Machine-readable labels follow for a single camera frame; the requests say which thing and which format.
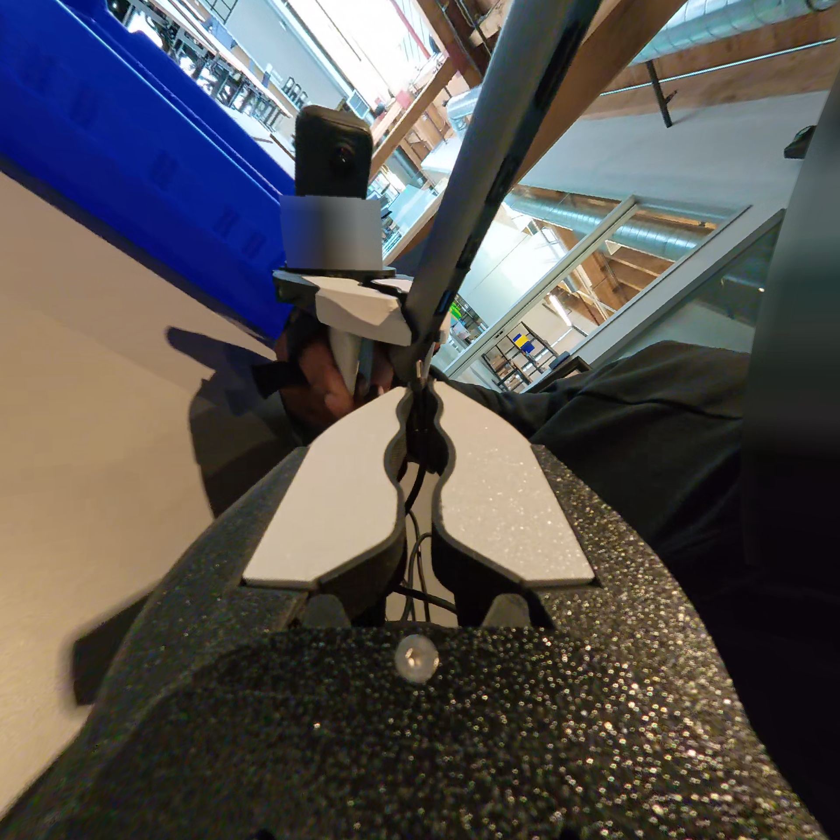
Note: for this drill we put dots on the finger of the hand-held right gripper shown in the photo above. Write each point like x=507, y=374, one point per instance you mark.
x=442, y=330
x=367, y=312

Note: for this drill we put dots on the dark curved panel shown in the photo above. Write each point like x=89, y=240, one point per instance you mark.
x=800, y=328

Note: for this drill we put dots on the blue plastic bin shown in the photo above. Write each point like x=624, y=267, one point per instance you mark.
x=98, y=131

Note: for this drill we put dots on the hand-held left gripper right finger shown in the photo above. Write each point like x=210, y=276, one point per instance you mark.
x=505, y=499

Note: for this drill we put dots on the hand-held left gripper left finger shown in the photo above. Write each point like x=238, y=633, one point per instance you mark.
x=328, y=499

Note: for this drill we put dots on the silver ventilation duct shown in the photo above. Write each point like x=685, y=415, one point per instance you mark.
x=623, y=229
x=709, y=33

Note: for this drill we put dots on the metal shelf rack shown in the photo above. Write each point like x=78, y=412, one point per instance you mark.
x=518, y=358

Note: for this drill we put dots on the person's right forearm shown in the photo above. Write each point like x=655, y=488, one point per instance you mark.
x=623, y=407

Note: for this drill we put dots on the person's right hand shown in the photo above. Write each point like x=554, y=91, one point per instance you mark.
x=318, y=387

